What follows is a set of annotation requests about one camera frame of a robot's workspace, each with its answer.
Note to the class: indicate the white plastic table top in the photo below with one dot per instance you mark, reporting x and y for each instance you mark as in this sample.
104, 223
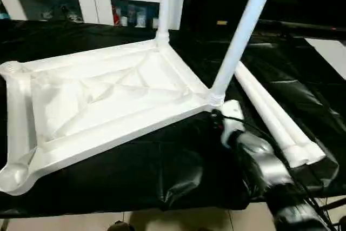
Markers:
108, 101

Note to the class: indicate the black plastic mat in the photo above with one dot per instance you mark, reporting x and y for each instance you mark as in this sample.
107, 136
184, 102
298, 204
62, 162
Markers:
173, 177

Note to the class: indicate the white flat panel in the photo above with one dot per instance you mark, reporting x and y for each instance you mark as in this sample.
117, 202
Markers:
330, 55

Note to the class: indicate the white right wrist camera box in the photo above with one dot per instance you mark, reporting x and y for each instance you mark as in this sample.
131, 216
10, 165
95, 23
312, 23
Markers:
232, 120

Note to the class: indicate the dark horizontal rail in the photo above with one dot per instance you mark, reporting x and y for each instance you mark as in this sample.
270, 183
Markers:
303, 25

